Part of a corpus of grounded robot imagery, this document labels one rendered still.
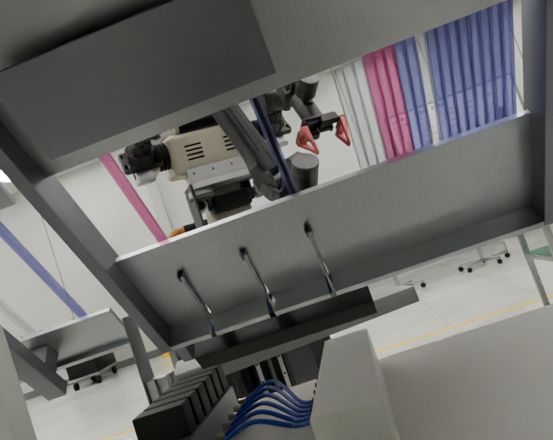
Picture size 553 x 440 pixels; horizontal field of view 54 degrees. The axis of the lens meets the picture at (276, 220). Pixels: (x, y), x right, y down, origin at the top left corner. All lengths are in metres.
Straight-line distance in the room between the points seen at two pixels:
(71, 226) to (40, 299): 8.05
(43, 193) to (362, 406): 0.53
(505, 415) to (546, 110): 0.50
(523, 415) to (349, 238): 0.54
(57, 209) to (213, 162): 0.93
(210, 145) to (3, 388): 0.94
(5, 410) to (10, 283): 8.08
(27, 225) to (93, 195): 1.14
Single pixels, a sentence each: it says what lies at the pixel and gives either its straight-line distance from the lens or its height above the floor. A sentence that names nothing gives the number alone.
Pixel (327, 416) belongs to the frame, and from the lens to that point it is 0.37.
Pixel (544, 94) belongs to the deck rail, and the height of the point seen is 0.86.
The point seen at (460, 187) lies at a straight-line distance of 0.90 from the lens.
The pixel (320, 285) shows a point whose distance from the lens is 0.94.
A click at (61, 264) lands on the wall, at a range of 8.64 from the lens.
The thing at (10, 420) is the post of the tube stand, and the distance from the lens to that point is 1.03.
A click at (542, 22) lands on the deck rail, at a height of 0.93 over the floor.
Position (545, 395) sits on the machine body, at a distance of 0.43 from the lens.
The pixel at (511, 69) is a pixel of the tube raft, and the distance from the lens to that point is 0.83.
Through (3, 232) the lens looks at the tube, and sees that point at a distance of 0.99.
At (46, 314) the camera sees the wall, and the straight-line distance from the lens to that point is 8.82.
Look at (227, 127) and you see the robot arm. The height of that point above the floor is 1.08.
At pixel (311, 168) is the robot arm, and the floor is 0.92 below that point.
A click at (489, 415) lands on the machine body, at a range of 0.42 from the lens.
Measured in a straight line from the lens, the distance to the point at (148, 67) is 0.65.
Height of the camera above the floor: 0.77
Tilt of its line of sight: 4 degrees up
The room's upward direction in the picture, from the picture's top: 19 degrees counter-clockwise
